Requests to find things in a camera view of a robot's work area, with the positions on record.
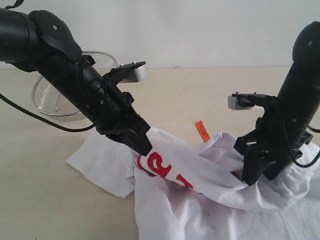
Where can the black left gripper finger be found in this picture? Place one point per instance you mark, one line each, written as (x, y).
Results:
(127, 137)
(141, 127)

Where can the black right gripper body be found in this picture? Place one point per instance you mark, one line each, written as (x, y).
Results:
(277, 148)

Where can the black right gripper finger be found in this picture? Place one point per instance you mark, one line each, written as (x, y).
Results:
(253, 166)
(246, 144)

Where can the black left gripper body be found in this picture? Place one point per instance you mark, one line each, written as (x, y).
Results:
(110, 112)

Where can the white t-shirt red Chinese logo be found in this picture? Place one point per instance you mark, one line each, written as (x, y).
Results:
(186, 193)

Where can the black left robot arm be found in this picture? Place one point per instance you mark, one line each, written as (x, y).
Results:
(42, 42)

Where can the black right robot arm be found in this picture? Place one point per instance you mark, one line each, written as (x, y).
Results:
(299, 96)

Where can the orange paper tag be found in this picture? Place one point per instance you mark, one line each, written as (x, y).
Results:
(199, 125)

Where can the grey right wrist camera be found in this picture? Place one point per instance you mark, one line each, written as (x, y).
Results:
(245, 101)

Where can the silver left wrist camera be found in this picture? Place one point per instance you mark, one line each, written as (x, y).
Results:
(133, 72)

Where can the metal wire mesh basket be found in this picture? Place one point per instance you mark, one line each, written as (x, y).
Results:
(47, 100)

